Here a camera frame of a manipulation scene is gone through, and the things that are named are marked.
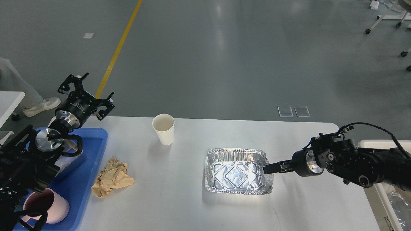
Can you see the brown paper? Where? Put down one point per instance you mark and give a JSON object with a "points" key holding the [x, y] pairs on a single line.
{"points": [[113, 176]]}

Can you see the clear floor plate right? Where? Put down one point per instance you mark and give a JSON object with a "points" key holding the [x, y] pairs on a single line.
{"points": [[302, 111]]}

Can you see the clear plastic bottle in bin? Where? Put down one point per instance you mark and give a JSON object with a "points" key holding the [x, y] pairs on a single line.
{"points": [[402, 209]]}

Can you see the small steel tray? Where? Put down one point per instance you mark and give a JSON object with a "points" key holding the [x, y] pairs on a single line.
{"points": [[68, 164]]}

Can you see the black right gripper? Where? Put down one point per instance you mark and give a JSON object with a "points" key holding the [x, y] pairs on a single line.
{"points": [[303, 163]]}

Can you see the person's leg in grey trousers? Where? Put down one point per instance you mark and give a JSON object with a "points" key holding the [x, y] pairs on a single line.
{"points": [[11, 80]]}

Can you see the white side table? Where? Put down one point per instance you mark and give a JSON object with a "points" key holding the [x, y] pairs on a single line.
{"points": [[9, 100]]}

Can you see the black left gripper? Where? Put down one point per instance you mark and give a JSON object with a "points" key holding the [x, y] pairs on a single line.
{"points": [[76, 110]]}

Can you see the pink ribbed mug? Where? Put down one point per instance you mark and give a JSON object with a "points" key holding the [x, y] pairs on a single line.
{"points": [[55, 205]]}

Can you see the white paper cup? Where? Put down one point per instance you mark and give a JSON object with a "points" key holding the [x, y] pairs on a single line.
{"points": [[163, 124]]}

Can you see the clear floor plate left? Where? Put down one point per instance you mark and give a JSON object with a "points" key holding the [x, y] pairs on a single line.
{"points": [[285, 111]]}

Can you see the white rolling stand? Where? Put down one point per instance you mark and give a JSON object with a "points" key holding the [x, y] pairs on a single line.
{"points": [[388, 41]]}

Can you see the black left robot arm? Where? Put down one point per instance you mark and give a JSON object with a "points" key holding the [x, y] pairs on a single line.
{"points": [[28, 161]]}

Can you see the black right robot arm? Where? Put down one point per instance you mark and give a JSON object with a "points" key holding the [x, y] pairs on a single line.
{"points": [[343, 158]]}

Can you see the aluminium foil tray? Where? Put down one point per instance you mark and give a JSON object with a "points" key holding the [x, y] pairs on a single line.
{"points": [[237, 171]]}

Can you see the blue plastic tray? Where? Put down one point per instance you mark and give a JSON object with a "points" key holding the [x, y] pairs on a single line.
{"points": [[76, 187]]}

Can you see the white sneaker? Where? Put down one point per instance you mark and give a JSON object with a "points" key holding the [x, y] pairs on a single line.
{"points": [[45, 105]]}

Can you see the beige waste bin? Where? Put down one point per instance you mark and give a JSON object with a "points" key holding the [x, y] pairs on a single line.
{"points": [[377, 195]]}

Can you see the clear floor plate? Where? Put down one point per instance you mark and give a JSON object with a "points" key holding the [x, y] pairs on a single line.
{"points": [[285, 111], [302, 111]]}

